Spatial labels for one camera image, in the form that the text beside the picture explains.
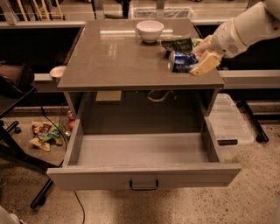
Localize black floor cable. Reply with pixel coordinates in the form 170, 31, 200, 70
38, 101, 86, 224

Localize blue pepsi can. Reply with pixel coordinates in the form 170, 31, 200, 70
168, 51, 199, 73

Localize black drawer handle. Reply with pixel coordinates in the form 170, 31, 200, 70
129, 180, 159, 191

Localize clear plastic storage bin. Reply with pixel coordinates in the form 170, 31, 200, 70
209, 94, 254, 160

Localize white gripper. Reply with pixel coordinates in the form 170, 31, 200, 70
190, 18, 249, 76

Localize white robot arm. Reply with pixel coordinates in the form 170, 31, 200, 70
190, 0, 280, 76

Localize open grey top drawer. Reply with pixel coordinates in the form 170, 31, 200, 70
47, 122, 241, 190

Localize white ceramic bowl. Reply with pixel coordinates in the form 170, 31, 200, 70
136, 20, 164, 43

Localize wire basket in background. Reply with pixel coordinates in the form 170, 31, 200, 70
129, 7, 196, 19

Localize grey cabinet with countertop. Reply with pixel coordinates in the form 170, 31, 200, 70
59, 20, 223, 134

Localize black office chair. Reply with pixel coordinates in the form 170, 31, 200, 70
0, 60, 60, 210

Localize green chip bag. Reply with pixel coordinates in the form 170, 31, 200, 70
160, 37, 202, 54

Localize snack bags on floor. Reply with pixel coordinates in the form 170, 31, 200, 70
30, 122, 63, 151

